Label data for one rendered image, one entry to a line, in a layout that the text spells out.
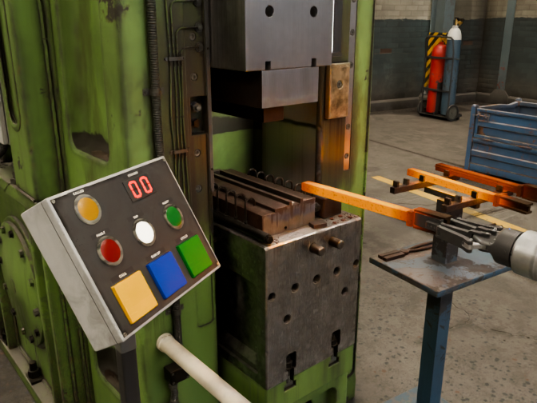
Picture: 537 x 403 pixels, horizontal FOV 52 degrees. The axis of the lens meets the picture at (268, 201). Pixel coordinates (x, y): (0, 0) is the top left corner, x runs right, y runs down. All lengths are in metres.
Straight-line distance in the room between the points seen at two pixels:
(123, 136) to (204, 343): 0.69
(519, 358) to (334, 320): 1.30
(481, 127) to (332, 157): 3.80
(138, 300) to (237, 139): 1.07
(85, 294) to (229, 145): 1.09
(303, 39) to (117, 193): 0.67
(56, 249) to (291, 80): 0.76
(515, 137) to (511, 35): 5.45
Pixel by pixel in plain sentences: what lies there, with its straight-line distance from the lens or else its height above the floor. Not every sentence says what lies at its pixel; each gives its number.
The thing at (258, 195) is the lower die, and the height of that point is 0.99.
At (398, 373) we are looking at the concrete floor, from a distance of 2.61.
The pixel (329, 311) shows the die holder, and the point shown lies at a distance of 1.73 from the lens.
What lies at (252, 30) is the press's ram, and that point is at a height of 1.46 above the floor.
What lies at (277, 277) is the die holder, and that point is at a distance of 1.52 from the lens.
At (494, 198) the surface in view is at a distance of 1.74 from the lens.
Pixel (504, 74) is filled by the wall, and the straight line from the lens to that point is 10.73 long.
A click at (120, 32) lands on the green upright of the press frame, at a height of 1.46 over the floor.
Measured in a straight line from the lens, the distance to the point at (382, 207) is 1.33.
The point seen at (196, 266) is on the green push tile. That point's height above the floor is 0.99.
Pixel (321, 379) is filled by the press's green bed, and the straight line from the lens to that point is 1.85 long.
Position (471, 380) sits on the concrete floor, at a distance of 2.66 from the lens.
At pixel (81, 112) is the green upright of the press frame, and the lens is 1.74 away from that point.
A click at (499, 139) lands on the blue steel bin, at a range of 5.44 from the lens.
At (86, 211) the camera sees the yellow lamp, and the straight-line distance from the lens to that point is 1.04.
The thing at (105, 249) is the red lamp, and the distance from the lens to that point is 1.03.
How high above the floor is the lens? 1.49
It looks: 18 degrees down
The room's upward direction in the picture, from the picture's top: straight up
